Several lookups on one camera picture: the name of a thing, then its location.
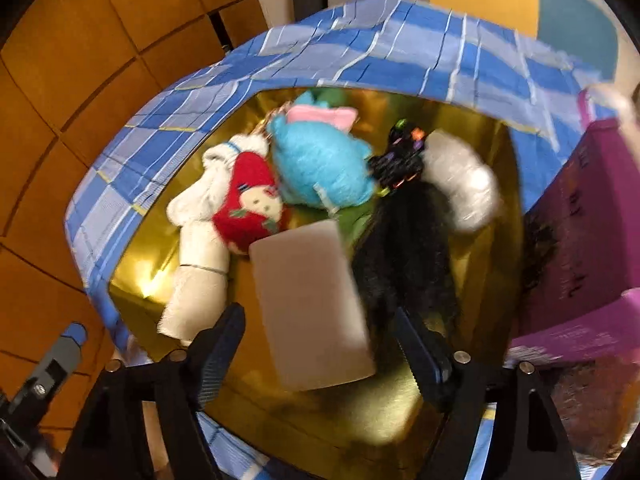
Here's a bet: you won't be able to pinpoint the orange wooden wardrobe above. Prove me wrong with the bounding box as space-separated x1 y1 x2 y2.
0 0 296 461

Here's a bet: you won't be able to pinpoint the cream white socks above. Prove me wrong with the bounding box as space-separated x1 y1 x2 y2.
167 135 271 226

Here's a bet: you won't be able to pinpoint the gold box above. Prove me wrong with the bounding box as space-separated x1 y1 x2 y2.
107 85 526 480

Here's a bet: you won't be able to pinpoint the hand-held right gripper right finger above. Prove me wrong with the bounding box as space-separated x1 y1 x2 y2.
392 307 583 480

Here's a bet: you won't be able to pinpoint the beige cloth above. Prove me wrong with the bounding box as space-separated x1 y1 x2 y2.
157 220 231 346

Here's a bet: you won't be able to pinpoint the red sock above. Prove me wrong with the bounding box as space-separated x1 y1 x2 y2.
212 151 291 256

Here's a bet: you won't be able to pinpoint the blue plush toy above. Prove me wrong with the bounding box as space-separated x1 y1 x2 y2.
267 89 376 211

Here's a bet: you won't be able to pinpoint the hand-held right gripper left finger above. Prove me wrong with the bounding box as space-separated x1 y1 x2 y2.
60 302 246 480

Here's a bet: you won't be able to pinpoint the blue plaid bed sheet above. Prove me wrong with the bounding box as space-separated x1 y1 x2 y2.
64 0 621 480

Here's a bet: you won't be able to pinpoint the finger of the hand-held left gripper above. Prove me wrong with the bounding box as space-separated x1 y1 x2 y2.
27 322 88 411

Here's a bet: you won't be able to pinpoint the blue headboard panel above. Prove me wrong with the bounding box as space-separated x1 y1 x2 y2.
536 0 621 82

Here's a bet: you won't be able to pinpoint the white foam block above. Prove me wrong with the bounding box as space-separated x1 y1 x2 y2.
249 219 377 392

